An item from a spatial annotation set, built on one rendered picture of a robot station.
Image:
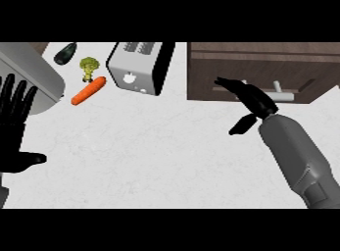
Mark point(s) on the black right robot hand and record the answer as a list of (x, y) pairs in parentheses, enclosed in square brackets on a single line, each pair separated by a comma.
[(254, 98)]

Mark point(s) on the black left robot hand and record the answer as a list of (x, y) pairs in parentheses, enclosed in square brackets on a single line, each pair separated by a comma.
[(3, 130)]

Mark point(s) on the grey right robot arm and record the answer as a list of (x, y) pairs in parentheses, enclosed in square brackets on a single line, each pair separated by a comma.
[(302, 163)]

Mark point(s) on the brown wooden drawer front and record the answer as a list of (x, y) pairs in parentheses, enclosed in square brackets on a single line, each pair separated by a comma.
[(263, 73)]

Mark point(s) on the large grey appliance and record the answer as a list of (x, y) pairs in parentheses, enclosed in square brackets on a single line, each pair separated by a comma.
[(19, 76)]

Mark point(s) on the orange carrot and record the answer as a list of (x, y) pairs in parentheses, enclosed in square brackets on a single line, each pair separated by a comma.
[(87, 90)]

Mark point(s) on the silver toaster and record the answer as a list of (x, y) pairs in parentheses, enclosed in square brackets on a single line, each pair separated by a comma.
[(139, 67)]

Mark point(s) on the green broccoli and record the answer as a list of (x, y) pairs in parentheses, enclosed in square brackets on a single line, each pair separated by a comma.
[(87, 66)]

